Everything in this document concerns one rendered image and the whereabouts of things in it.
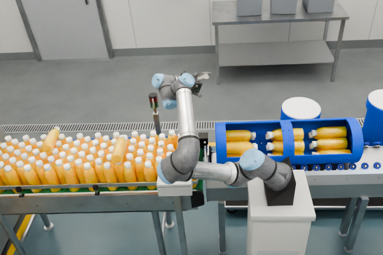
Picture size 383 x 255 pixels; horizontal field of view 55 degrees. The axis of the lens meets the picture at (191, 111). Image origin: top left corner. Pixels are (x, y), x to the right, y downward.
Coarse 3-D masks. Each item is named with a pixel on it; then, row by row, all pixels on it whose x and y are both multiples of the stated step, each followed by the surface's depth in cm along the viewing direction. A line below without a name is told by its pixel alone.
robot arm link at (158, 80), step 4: (156, 76) 187; (160, 76) 187; (164, 76) 189; (168, 76) 190; (172, 76) 192; (152, 80) 190; (156, 80) 187; (160, 80) 186; (164, 80) 188; (168, 80) 189; (172, 80) 191; (152, 84) 190; (156, 84) 187; (160, 84) 187; (164, 84) 187; (168, 84) 187
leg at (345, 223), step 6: (348, 198) 277; (354, 198) 271; (348, 204) 278; (354, 204) 275; (348, 210) 279; (348, 216) 284; (342, 222) 293; (348, 222) 288; (342, 228) 294; (348, 228) 293; (342, 234) 297
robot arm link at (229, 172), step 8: (168, 160) 160; (160, 168) 163; (168, 168) 160; (176, 168) 157; (200, 168) 171; (208, 168) 174; (216, 168) 177; (224, 168) 181; (232, 168) 184; (160, 176) 164; (168, 176) 162; (176, 176) 161; (184, 176) 164; (192, 176) 169; (200, 176) 172; (208, 176) 175; (216, 176) 177; (224, 176) 180; (232, 176) 183; (240, 176) 185; (232, 184) 187; (240, 184) 189
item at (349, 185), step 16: (368, 160) 239; (320, 176) 235; (336, 176) 234; (352, 176) 234; (368, 176) 233; (208, 192) 247; (224, 192) 247; (240, 192) 247; (320, 192) 247; (336, 192) 247; (352, 192) 246; (368, 192) 246
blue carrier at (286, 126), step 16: (224, 128) 227; (240, 128) 245; (256, 128) 245; (272, 128) 245; (288, 128) 223; (304, 128) 244; (352, 128) 220; (224, 144) 222; (288, 144) 220; (304, 144) 246; (352, 144) 218; (224, 160) 225; (304, 160) 224; (320, 160) 224; (336, 160) 224; (352, 160) 223
